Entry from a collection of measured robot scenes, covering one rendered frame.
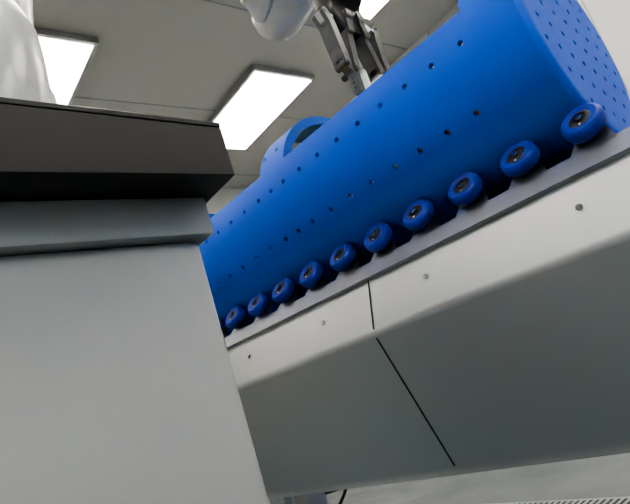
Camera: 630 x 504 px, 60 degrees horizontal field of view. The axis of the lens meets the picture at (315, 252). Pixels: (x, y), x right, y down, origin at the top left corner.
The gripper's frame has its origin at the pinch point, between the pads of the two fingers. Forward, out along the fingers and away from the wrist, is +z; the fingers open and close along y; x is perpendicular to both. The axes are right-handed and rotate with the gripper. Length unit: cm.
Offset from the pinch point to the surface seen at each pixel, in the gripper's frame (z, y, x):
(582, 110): 19.7, -5.3, -26.2
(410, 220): 21.5, -6.6, -2.6
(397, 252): 24.4, -6.1, 1.3
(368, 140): 9.8, -9.1, -2.5
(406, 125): 11.1, -8.9, -8.5
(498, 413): 47.5, -4.2, -3.2
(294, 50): -222, 245, 207
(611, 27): -127, 341, 22
